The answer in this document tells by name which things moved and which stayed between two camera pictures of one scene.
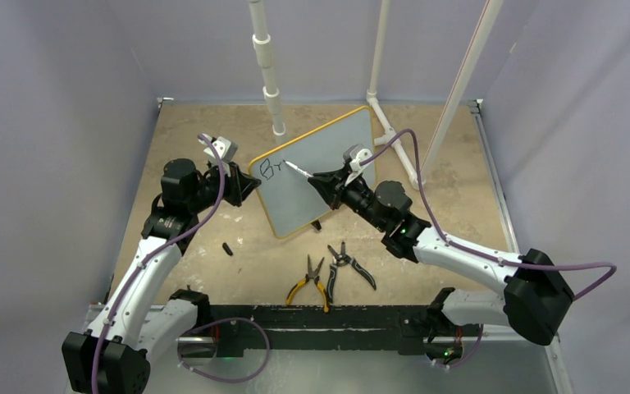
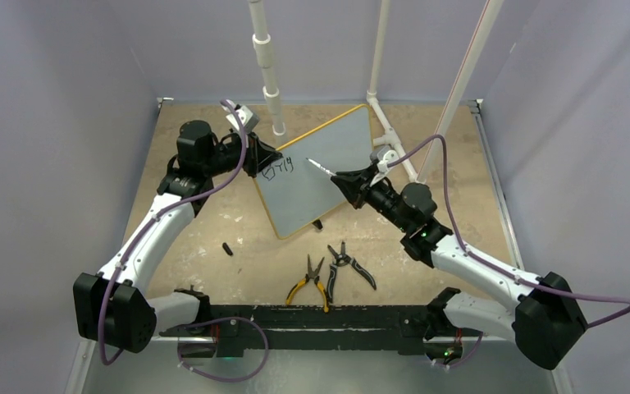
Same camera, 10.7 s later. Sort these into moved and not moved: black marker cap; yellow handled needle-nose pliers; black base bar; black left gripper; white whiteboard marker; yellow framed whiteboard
Moved: white whiteboard marker; black left gripper
Not moved: black marker cap; black base bar; yellow framed whiteboard; yellow handled needle-nose pliers
